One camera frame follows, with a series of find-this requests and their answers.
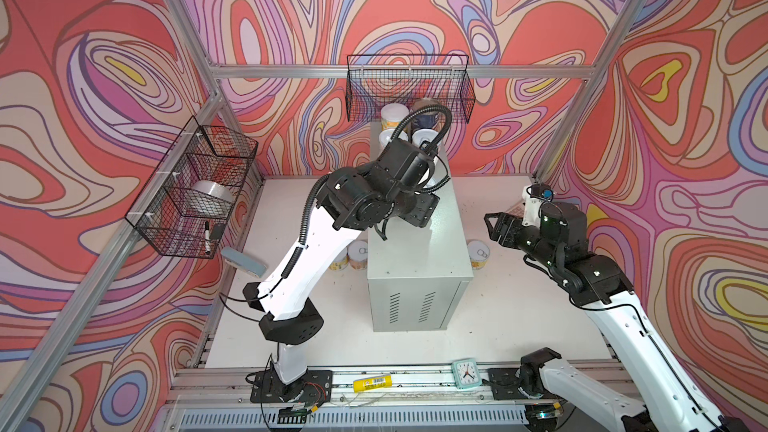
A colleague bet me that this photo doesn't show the black marker pen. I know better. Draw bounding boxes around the black marker pen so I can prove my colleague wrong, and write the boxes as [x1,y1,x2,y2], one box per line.
[203,221,212,256]

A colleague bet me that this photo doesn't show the pink label pull-tab can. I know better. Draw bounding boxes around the pink label pull-tab can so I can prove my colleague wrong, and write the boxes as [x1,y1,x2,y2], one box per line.
[378,129,394,149]

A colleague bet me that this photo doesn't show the black wire basket left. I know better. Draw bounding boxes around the black wire basket left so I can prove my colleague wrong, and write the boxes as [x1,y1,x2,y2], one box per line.
[125,118,258,259]

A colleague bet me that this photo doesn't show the small green alarm clock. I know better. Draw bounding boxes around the small green alarm clock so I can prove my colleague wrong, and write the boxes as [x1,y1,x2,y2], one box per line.
[451,358,482,390]

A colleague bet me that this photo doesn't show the grey blue sponge block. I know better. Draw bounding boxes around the grey blue sponge block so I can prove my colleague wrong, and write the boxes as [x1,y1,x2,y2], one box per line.
[221,247,267,278]

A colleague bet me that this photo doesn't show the green orange peach can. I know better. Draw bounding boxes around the green orange peach can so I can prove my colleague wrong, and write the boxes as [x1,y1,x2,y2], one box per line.
[380,103,410,130]

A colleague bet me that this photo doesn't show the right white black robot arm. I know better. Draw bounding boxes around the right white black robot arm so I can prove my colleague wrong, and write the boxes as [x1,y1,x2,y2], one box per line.
[484,201,747,431]

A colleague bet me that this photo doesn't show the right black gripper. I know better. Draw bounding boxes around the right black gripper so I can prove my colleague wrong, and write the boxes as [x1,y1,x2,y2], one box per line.
[483,212,561,271]

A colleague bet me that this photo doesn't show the yellow label can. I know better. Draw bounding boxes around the yellow label can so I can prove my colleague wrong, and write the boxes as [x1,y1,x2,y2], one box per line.
[467,240,490,270]

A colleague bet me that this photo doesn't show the grey metal cabinet box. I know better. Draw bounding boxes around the grey metal cabinet box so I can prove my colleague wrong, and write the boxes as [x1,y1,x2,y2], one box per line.
[367,181,474,333]

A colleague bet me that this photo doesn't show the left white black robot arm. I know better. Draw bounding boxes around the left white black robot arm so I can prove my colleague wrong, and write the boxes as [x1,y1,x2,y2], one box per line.
[244,138,440,386]

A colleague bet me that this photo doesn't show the yellow label tag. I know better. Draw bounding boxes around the yellow label tag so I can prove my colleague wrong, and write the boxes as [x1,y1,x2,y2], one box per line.
[353,375,393,394]

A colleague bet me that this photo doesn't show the white tape roll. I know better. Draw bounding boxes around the white tape roll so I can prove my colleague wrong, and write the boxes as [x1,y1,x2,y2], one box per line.
[192,180,235,203]

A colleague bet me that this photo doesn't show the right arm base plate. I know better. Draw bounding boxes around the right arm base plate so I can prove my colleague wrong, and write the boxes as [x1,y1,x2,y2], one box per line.
[482,368,561,402]

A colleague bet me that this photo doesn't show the black wire basket back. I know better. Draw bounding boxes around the black wire basket back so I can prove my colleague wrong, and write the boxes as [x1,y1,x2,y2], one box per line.
[345,52,476,123]

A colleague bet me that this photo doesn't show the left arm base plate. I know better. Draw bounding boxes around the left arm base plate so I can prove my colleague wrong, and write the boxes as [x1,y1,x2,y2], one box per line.
[245,369,333,406]

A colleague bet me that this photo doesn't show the blue label tin can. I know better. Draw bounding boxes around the blue label tin can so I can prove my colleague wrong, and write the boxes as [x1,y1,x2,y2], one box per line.
[411,97,441,130]

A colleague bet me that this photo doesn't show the black wire basket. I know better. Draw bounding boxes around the black wire basket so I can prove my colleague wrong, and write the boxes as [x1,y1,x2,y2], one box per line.
[345,52,476,123]
[125,118,258,259]

